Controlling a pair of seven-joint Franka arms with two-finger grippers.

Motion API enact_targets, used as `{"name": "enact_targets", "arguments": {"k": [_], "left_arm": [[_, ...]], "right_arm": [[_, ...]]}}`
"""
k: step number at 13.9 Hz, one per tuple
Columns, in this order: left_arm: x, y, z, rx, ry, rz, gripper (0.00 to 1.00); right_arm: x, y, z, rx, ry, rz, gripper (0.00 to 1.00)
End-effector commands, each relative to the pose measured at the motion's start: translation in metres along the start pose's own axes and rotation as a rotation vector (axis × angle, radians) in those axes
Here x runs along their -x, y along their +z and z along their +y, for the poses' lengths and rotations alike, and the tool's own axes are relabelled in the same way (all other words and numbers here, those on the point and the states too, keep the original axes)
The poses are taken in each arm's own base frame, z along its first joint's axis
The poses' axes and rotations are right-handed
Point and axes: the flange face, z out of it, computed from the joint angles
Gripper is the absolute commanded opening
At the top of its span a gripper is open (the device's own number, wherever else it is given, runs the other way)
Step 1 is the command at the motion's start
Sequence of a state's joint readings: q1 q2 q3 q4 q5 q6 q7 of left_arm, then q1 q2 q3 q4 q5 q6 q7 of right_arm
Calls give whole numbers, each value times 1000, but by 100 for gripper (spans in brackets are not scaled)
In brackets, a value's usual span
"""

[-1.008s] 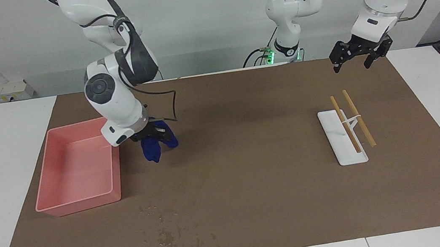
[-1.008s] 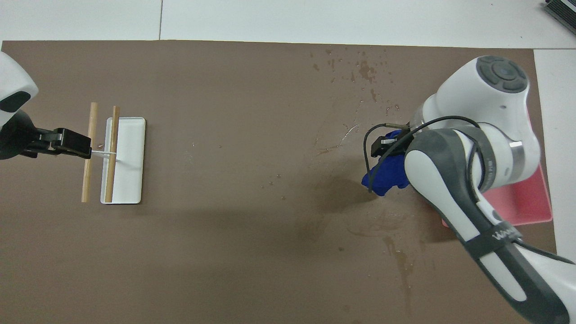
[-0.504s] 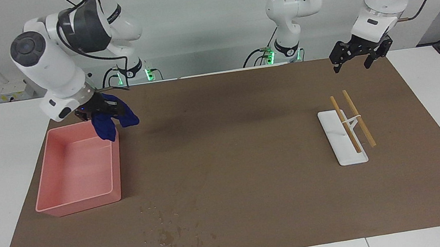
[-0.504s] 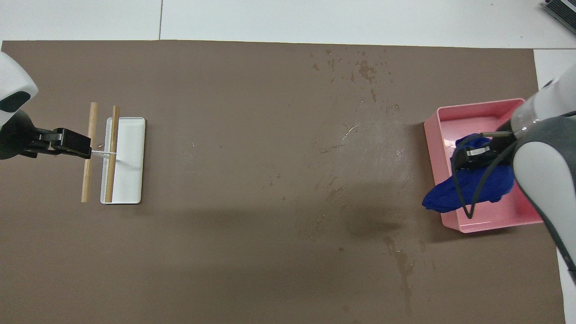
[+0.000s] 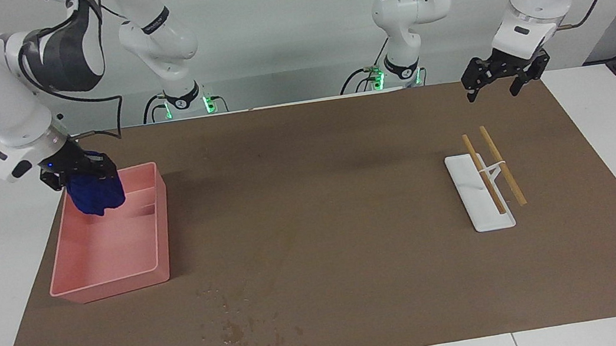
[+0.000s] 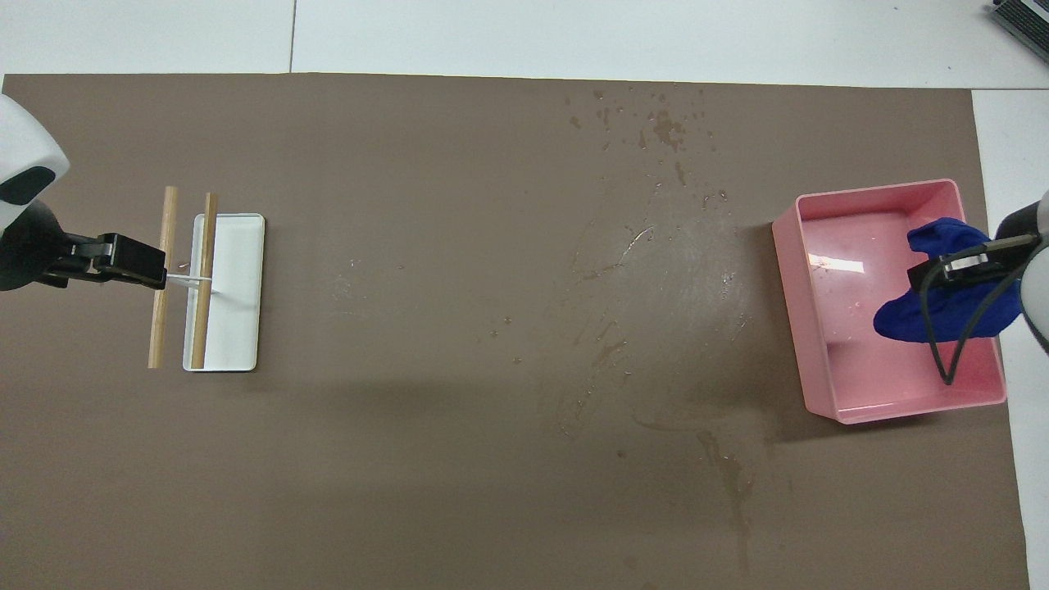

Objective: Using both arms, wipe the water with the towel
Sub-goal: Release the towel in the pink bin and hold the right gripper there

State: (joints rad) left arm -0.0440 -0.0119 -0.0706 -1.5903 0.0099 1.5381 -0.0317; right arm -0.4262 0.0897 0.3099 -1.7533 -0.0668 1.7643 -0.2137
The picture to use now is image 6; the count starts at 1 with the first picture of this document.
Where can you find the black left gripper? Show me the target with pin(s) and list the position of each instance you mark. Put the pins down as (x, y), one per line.
(33, 250)

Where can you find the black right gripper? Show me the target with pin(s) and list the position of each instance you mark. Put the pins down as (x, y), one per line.
(1028, 221)

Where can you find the dark blue towel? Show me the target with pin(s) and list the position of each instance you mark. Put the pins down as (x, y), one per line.
(910, 319)

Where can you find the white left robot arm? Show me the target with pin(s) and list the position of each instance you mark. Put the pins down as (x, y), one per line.
(24, 139)

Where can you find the white towel rack tray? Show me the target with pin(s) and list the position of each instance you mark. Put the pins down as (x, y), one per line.
(238, 311)

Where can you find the wooden rack rod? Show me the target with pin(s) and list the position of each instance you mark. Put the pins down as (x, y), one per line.
(201, 328)
(157, 328)

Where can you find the pink plastic bin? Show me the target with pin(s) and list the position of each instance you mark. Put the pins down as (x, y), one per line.
(844, 328)

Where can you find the dark striped box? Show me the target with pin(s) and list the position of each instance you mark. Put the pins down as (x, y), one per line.
(1024, 18)

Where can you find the brown table mat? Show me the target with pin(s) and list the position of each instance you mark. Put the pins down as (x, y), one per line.
(451, 369)

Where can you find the white metal rack bracket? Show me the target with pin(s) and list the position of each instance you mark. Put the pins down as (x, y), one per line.
(184, 281)

